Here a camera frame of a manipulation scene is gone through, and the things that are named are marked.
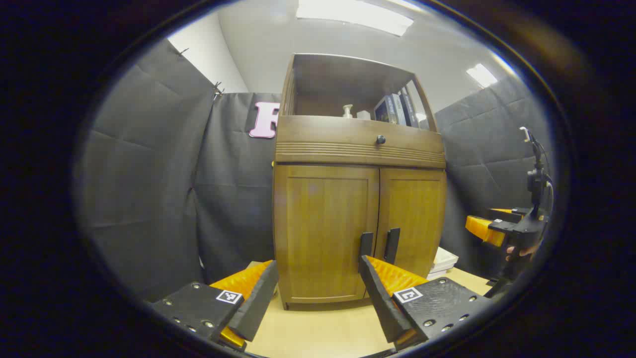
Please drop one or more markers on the small white box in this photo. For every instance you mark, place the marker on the small white box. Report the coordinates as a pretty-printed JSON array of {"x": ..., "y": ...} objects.
[{"x": 363, "y": 115}]

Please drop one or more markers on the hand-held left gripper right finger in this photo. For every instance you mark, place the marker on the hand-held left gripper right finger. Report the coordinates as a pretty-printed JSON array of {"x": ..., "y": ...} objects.
[{"x": 382, "y": 303}]

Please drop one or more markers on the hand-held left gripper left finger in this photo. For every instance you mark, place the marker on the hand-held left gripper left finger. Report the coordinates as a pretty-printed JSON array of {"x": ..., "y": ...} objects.
[{"x": 258, "y": 303}]

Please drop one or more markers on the small ceiling light panel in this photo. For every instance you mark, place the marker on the small ceiling light panel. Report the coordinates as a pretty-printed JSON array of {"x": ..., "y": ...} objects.
[{"x": 482, "y": 75}]

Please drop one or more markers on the small white vase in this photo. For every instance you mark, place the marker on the small white vase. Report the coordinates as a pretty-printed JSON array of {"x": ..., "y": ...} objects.
[{"x": 347, "y": 111}]

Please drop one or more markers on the wooden cabinet door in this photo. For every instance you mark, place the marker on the wooden cabinet door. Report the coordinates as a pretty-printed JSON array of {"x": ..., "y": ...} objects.
[
  {"x": 417, "y": 214},
  {"x": 323, "y": 228}
]

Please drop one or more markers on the large ceiling light panel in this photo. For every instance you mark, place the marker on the large ceiling light panel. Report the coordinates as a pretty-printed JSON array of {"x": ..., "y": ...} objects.
[{"x": 355, "y": 15}]

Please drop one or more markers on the white book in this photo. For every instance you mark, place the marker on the white book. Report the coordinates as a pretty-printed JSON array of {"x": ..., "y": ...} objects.
[{"x": 443, "y": 259}]

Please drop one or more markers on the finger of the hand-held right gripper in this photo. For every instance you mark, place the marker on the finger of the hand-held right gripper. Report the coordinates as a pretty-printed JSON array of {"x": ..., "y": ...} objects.
[
  {"x": 484, "y": 229},
  {"x": 507, "y": 213}
]

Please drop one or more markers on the brown wooden shoe cabinet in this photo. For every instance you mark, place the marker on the brown wooden shoe cabinet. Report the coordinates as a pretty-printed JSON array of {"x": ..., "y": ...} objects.
[{"x": 348, "y": 74}]

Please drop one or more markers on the black backdrop cloth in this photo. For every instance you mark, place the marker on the black backdrop cloth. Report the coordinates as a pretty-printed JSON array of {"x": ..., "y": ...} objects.
[{"x": 164, "y": 174}]

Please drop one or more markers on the wooden cabinet drawer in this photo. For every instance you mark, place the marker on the wooden cabinet drawer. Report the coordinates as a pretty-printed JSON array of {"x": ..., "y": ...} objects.
[{"x": 328, "y": 134}]

